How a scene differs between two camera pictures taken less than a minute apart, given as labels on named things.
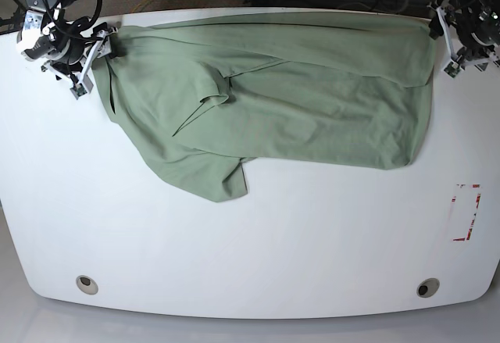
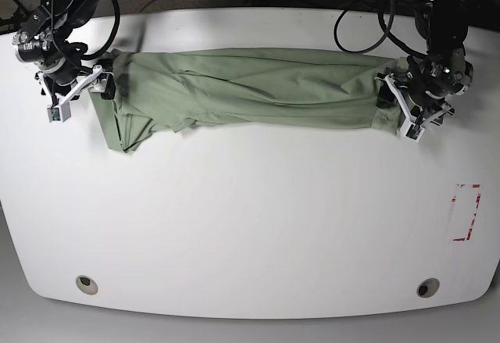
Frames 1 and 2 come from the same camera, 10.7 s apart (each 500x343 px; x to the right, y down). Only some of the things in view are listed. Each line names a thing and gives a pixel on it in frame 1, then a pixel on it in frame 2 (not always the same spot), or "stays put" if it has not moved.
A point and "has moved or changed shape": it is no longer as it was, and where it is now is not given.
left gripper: x=86 y=46 → x=98 y=78
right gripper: x=472 y=48 → x=394 y=90
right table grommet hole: x=427 y=287 stays put
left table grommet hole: x=87 y=284 stays put
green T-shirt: x=197 y=98 has moved or changed shape
